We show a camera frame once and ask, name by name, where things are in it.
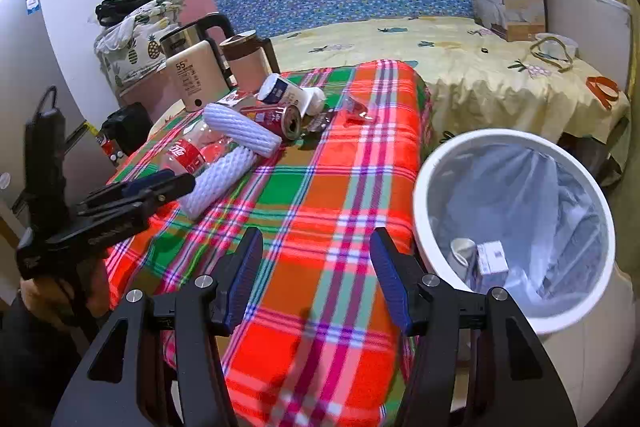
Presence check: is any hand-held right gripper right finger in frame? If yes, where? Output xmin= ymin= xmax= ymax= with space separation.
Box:
xmin=370 ymin=227 xmax=593 ymax=427

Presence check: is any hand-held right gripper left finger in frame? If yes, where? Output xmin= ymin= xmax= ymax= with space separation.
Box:
xmin=52 ymin=227 xmax=264 ymax=427

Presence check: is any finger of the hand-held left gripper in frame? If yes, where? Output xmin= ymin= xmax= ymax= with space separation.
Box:
xmin=87 ymin=169 xmax=176 ymax=206
xmin=77 ymin=173 xmax=197 ymax=219

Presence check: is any red plastic cup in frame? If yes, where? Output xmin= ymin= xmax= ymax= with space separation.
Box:
xmin=159 ymin=124 xmax=236 ymax=180

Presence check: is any white foam net sleeve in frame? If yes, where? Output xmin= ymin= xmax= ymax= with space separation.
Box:
xmin=202 ymin=103 xmax=282 ymax=158
xmin=177 ymin=144 xmax=258 ymax=222

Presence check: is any white round trash bin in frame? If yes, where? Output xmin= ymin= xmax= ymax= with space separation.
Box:
xmin=412 ymin=129 xmax=617 ymax=335

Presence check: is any red drink can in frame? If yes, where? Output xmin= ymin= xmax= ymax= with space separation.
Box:
xmin=260 ymin=104 xmax=303 ymax=142

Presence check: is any white blue yogurt bottle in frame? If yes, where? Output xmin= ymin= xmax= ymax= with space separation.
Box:
xmin=257 ymin=73 xmax=308 ymax=110

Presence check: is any person's left hand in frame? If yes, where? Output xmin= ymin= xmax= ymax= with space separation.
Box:
xmin=22 ymin=257 xmax=111 ymax=325

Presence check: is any black pouch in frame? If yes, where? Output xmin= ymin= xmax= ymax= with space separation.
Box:
xmin=102 ymin=103 xmax=153 ymax=158

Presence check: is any white paper cup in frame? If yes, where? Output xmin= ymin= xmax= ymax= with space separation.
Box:
xmin=450 ymin=237 xmax=476 ymax=278

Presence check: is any red green plaid blanket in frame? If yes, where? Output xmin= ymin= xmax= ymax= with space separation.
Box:
xmin=102 ymin=59 xmax=433 ymax=427

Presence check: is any small white box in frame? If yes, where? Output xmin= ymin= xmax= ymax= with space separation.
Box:
xmin=475 ymin=241 xmax=511 ymax=278

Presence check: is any beige flat appliance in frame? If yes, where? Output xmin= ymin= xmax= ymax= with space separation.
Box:
xmin=165 ymin=39 xmax=233 ymax=112

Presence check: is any grey refrigerator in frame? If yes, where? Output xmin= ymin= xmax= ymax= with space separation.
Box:
xmin=0 ymin=0 xmax=101 ymax=303

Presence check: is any pineapple-print fabric bundle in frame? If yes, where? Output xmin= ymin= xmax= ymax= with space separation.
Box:
xmin=95 ymin=0 xmax=188 ymax=95

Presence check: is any beige electric kettle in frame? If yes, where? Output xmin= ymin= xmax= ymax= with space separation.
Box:
xmin=159 ymin=13 xmax=238 ymax=92

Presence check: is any crumpled clear foil wrapper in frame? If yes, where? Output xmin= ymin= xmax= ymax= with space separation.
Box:
xmin=300 ymin=109 xmax=336 ymax=138

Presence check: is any translucent plastic bin liner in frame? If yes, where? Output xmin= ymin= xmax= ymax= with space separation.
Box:
xmin=435 ymin=147 xmax=598 ymax=320

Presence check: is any crumpled white tissue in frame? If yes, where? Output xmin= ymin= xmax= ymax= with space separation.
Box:
xmin=300 ymin=87 xmax=327 ymax=116

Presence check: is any red clear plastic wrapper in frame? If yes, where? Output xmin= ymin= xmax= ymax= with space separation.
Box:
xmin=342 ymin=89 xmax=381 ymax=125

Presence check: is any yellow fruit-print bedsheet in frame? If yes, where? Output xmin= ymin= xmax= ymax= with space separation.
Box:
xmin=272 ymin=14 xmax=632 ymax=158

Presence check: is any clear plastic bowl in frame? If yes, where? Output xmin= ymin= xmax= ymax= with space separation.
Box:
xmin=535 ymin=34 xmax=578 ymax=60

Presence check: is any white board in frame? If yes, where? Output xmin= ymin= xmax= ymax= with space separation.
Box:
xmin=542 ymin=0 xmax=632 ymax=92

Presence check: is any olive strap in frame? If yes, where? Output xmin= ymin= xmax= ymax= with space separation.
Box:
xmin=530 ymin=36 xmax=576 ymax=74

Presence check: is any orange strap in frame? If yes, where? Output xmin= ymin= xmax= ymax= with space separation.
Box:
xmin=585 ymin=76 xmax=623 ymax=110

